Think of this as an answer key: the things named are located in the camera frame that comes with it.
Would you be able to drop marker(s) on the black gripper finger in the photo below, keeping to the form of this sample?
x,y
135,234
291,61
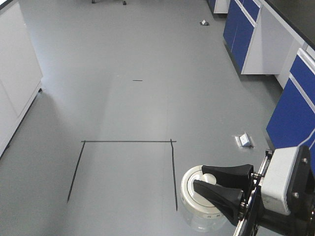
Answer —
x,y
231,177
226,200

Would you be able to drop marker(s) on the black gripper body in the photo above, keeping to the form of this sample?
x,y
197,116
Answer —
x,y
251,210

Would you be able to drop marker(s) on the glass jar with white lid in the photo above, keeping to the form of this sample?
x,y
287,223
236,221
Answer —
x,y
200,214

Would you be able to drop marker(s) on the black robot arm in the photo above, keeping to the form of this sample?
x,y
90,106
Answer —
x,y
301,223

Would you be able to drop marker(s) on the floor socket box near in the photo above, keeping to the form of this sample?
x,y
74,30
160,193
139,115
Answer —
x,y
244,141

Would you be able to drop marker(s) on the floor socket box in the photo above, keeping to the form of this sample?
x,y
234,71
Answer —
x,y
204,23
244,141

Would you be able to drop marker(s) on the blue lab bench cabinet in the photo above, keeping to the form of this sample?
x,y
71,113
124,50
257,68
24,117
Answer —
x,y
277,37

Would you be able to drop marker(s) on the floor socket box far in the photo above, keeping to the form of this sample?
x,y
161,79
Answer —
x,y
204,23

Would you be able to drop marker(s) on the white cabinet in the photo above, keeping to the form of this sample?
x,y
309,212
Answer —
x,y
20,73

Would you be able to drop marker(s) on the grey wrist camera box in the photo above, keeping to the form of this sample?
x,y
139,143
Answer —
x,y
288,180

